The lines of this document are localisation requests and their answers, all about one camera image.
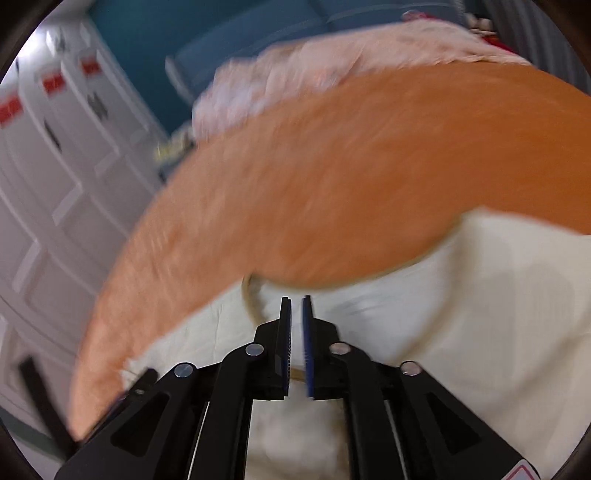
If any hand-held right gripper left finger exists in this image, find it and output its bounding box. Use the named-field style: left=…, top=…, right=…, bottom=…
left=54, top=296, right=293, bottom=480

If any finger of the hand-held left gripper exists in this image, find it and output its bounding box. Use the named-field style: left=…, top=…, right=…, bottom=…
left=121, top=368, right=158, bottom=398
left=18, top=357, right=78, bottom=459

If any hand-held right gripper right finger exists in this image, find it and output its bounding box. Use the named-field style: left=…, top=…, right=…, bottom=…
left=302, top=295, right=541, bottom=480

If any cream white garment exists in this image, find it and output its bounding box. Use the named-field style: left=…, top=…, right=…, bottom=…
left=121, top=210, right=591, bottom=480

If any orange fleece blanket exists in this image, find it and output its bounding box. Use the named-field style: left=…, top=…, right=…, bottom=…
left=69, top=62, right=591, bottom=441

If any white panelled wardrobe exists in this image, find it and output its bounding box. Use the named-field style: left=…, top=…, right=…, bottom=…
left=0, top=9, right=167, bottom=462

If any pale yellow bundle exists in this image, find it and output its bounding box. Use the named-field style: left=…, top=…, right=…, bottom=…
left=156, top=136, right=195, bottom=163

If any pink floral quilt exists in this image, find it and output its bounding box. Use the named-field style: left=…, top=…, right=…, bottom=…
left=191, top=21, right=532, bottom=139

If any blue upholstered headboard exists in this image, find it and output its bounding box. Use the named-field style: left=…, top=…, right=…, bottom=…
left=166, top=0, right=467, bottom=100

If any red cloth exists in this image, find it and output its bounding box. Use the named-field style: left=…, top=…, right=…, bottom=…
left=466, top=14, right=513, bottom=51

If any grey curtain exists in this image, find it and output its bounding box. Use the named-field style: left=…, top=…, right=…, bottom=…
left=480, top=0, right=548, bottom=63

